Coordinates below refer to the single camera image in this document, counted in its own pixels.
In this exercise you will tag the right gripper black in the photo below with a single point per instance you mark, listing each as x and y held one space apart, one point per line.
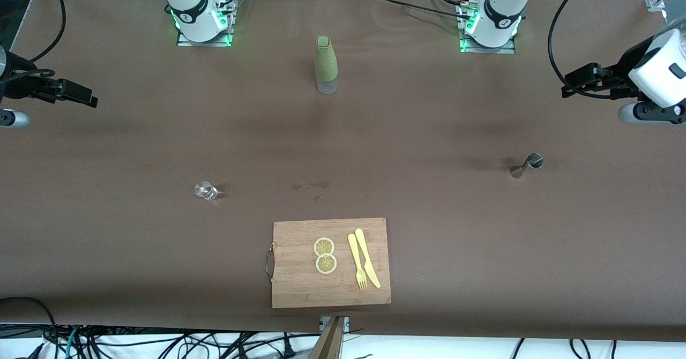
20 84

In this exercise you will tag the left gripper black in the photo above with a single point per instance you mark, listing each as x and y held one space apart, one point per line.
623 68

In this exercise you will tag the steel jigger measuring cup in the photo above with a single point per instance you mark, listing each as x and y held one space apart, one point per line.
534 161

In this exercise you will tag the small clear glass shaker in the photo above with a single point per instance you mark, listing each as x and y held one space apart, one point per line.
204 190

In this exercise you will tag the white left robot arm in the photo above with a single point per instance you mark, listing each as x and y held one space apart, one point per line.
504 5

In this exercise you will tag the brown table cover sheet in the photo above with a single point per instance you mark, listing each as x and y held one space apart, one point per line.
161 241

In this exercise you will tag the bottle with green sleeve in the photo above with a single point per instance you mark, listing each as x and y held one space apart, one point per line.
326 61

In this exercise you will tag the yellow plastic knife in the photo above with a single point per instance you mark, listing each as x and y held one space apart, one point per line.
365 253

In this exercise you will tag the yellow plastic fork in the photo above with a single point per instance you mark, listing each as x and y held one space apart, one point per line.
354 254

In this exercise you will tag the lemon slice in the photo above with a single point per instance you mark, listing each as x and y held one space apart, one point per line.
323 246
326 264

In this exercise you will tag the wooden cutting board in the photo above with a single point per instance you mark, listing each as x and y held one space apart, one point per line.
300 284

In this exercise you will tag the black power plug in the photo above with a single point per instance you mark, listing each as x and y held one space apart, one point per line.
288 347

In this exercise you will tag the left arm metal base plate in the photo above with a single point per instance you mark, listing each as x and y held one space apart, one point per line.
490 50

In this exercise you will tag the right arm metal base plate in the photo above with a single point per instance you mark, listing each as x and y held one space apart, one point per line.
203 43

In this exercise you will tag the small metal bracket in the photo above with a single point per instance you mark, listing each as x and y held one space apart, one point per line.
345 322

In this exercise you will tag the wooden post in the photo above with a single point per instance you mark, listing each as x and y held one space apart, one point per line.
328 343

